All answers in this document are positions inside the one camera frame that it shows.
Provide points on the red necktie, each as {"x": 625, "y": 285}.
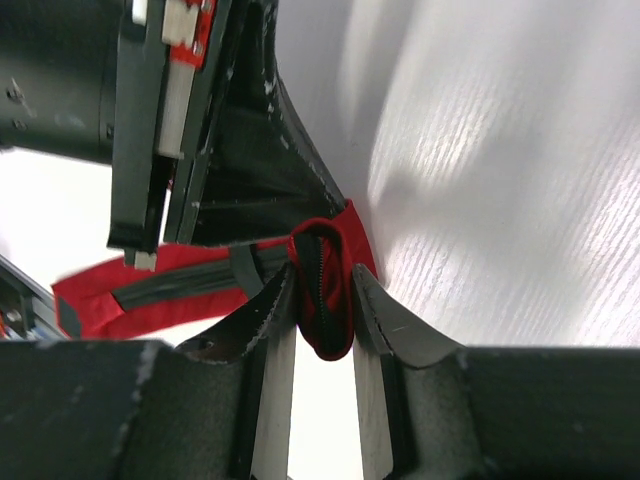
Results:
{"x": 115, "y": 302}

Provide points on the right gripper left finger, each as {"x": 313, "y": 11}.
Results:
{"x": 216, "y": 407}

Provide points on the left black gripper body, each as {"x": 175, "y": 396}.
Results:
{"x": 58, "y": 76}

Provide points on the aluminium mounting rail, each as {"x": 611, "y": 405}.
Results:
{"x": 27, "y": 309}

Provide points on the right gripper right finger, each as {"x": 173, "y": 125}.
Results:
{"x": 431, "y": 408}

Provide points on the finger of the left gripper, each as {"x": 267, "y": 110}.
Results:
{"x": 261, "y": 175}
{"x": 166, "y": 66}

